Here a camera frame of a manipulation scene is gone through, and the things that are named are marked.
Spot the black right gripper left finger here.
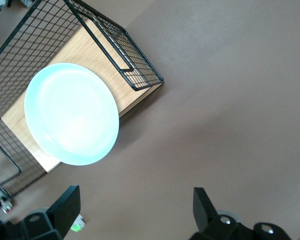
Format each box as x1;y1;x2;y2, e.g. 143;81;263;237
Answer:
48;184;81;238

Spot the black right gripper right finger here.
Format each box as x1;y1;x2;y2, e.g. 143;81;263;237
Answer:
193;187;219;232

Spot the light blue round plate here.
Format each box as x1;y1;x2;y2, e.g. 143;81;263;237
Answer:
23;62;120;166

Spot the green push button switch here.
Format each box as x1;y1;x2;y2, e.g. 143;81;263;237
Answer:
70;214;86;233

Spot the wire mesh wooden shelf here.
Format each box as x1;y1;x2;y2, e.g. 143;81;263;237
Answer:
0;0;165;200

